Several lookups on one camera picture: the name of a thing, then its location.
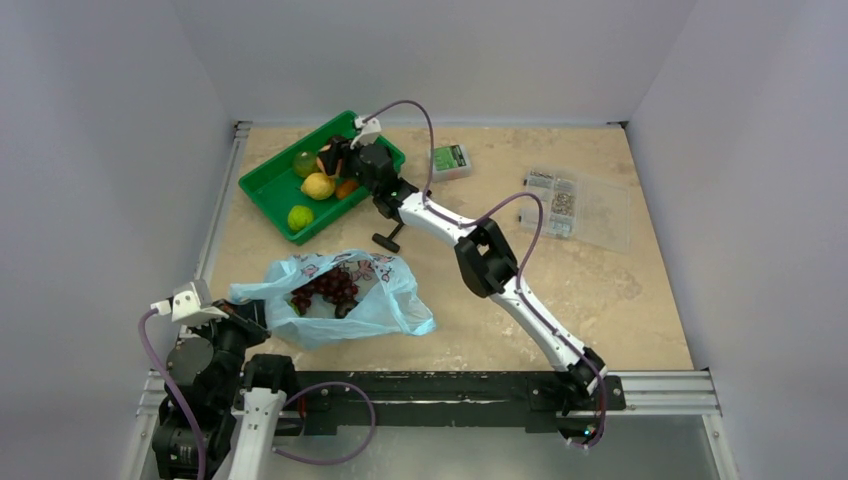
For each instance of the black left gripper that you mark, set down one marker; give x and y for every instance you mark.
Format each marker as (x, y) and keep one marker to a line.
(249, 317)

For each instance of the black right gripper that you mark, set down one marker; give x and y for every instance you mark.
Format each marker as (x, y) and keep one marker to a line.
(346, 157)

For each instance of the lime green fake fruit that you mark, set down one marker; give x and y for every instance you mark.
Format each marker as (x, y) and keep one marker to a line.
(299, 218)

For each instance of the dark red fake grapes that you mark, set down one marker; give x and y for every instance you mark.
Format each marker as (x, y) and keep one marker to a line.
(335, 287)

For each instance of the light blue plastic bag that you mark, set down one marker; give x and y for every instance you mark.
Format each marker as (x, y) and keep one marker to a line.
(314, 300)

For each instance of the orange pink fake peach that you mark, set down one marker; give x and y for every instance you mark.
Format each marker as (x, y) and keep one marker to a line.
(325, 164)

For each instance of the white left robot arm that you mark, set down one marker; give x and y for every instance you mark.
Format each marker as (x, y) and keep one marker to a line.
(217, 401)

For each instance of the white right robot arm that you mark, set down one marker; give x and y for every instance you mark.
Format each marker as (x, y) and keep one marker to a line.
(487, 264)

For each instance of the small orange fake fruit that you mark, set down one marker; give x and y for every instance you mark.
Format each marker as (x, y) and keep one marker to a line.
(346, 188)

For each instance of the yellow fake lemon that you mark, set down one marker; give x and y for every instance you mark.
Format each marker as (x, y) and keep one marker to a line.
(318, 186)

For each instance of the green fake round fruit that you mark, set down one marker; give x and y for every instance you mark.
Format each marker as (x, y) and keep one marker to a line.
(304, 164)

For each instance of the small green label box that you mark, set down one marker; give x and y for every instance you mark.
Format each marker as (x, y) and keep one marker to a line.
(450, 162)

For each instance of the black rubber mallet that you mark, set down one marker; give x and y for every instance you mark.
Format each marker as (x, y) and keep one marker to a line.
(388, 242)

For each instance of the green plastic tray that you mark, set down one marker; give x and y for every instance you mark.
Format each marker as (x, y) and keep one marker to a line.
(294, 194)

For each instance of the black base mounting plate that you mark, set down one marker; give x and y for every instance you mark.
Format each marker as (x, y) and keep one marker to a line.
(534, 401)

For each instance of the clear plastic screw organizer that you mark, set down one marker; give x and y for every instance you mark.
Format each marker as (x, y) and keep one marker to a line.
(582, 207)

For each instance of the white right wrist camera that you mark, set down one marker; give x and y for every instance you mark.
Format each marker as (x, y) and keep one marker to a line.
(368, 130)

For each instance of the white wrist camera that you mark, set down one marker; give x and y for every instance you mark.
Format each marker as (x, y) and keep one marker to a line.
(190, 305)
(368, 130)

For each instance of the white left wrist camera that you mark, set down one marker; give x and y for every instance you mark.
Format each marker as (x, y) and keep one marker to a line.
(190, 305)

